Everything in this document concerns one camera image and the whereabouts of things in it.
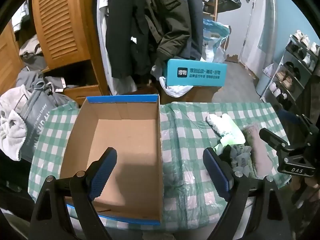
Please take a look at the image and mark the olive green jacket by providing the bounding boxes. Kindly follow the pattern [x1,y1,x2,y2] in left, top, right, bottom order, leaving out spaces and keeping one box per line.
[143,0,193,61]

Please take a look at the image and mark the grey printed tote bag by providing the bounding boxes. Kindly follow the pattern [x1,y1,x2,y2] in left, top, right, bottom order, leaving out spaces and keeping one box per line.
[18,89,68,163]

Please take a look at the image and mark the wooden louvered wardrobe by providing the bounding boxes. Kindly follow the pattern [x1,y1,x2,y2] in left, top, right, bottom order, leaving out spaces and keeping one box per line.
[0,0,110,106]

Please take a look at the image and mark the white door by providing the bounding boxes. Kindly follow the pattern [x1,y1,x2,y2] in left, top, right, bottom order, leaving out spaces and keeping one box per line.
[239,0,277,66]

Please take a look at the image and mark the folded grey clothes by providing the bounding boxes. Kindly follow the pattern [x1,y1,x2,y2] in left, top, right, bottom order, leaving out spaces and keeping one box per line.
[18,33,48,66]

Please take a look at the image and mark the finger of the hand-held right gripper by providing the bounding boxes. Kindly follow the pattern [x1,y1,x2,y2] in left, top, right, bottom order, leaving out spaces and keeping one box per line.
[259,127,291,155]

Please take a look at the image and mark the wooden rack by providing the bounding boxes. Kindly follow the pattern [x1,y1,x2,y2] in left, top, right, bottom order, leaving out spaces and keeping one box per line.
[201,0,221,21]

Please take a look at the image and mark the shoe rack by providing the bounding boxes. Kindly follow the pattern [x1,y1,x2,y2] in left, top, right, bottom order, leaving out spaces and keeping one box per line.
[260,33,320,111]

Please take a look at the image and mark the blue and white plastic bag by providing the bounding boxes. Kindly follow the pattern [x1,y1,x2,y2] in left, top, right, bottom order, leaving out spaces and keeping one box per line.
[201,18,231,63]

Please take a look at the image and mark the white hanging garment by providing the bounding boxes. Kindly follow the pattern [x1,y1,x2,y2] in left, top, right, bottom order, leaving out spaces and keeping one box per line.
[96,0,138,96]

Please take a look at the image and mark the white sock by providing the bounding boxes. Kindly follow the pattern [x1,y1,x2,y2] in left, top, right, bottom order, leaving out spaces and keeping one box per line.
[206,114,237,138]

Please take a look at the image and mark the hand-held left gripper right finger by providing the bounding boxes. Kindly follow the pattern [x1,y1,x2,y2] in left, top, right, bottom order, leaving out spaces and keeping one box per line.
[203,148,292,240]

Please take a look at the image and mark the person's right hand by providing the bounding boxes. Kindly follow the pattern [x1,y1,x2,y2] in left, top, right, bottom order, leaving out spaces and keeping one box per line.
[292,178,320,207]

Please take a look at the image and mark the blue cardboard shoe box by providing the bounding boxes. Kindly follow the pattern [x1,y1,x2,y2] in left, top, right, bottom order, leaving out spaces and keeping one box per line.
[60,94,164,226]

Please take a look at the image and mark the blue-grey sock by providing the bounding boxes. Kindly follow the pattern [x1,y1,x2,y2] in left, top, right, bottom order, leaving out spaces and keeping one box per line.
[226,145,253,177]

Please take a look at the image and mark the dark navy coat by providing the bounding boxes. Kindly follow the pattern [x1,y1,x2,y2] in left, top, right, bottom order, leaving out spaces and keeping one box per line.
[175,0,204,61]

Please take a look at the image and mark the light blue trash bin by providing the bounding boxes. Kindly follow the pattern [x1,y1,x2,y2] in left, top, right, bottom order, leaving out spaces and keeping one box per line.
[257,63,276,98]

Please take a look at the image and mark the group of shoes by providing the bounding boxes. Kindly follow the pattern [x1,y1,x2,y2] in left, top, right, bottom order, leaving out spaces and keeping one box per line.
[269,29,320,105]

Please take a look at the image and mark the clear plastic bag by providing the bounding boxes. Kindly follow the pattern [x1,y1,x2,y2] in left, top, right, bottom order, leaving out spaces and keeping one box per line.
[212,45,227,64]

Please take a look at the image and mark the brown cardboard box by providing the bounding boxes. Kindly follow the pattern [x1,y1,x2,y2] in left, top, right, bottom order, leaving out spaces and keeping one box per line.
[159,85,223,104]

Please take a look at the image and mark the grey hoodie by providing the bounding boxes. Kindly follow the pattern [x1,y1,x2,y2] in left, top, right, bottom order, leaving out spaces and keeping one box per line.
[14,66,73,99]

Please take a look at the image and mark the green checked tablecloth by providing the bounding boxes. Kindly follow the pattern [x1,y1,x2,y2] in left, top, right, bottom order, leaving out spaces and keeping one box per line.
[28,101,293,231]

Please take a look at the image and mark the dark green sock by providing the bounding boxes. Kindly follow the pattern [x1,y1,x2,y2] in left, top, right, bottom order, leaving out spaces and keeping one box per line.
[219,145,233,164]

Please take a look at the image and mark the pinkish grey sock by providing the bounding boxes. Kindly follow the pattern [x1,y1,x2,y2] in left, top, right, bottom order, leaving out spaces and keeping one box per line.
[243,122,273,179]

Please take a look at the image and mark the light grey towel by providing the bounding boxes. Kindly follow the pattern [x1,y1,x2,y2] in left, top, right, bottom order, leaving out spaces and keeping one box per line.
[0,84,28,161]

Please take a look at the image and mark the teal printed box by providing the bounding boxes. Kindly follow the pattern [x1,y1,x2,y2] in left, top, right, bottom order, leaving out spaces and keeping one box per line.
[161,59,228,87]

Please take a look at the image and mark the light green sock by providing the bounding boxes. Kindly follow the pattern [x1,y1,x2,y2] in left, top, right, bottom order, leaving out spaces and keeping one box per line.
[214,115,246,153]

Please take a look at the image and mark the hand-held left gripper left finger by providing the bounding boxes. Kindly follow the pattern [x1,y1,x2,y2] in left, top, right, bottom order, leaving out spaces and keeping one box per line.
[29,147,118,240]

